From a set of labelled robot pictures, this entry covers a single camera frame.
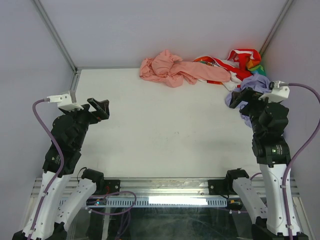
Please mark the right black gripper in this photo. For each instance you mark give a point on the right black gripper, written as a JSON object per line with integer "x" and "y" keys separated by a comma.
{"x": 247, "y": 94}

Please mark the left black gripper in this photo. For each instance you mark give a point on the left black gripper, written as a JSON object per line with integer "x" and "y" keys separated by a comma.
{"x": 101, "y": 107}

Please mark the lavender zip jacket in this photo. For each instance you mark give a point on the lavender zip jacket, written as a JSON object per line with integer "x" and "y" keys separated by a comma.
{"x": 258, "y": 83}

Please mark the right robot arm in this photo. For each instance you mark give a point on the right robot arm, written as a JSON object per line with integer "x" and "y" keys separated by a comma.
{"x": 274, "y": 219}

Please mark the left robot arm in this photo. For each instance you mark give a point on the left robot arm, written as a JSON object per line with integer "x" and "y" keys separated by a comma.
{"x": 50, "y": 220}

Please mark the red white colourful garment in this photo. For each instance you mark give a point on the red white colourful garment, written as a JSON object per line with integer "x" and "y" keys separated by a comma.
{"x": 240, "y": 63}

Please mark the pink garment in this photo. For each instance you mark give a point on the pink garment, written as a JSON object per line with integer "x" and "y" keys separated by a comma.
{"x": 172, "y": 70}

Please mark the small electronics board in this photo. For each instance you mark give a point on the small electronics board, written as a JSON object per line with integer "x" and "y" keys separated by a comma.
{"x": 96, "y": 202}

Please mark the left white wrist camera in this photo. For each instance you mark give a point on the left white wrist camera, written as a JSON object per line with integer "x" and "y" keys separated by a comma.
{"x": 66, "y": 101}

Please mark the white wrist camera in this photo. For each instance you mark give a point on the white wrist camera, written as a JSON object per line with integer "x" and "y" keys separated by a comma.
{"x": 279, "y": 92}
{"x": 66, "y": 101}

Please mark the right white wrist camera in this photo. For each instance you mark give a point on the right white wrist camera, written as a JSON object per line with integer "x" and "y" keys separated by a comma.
{"x": 279, "y": 92}

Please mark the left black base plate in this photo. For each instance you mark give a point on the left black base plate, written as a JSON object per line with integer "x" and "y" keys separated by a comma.
{"x": 110, "y": 186}

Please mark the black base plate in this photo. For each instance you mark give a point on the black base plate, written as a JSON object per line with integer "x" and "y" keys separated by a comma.
{"x": 110, "y": 186}
{"x": 218, "y": 187}

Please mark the aluminium mounting rail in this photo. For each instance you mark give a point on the aluminium mounting rail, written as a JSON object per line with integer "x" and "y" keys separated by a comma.
{"x": 144, "y": 187}

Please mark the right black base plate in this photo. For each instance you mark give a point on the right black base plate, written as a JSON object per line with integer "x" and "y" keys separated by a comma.
{"x": 218, "y": 187}

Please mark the blue slotted cable duct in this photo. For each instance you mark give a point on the blue slotted cable duct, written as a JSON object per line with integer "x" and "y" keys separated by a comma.
{"x": 169, "y": 201}

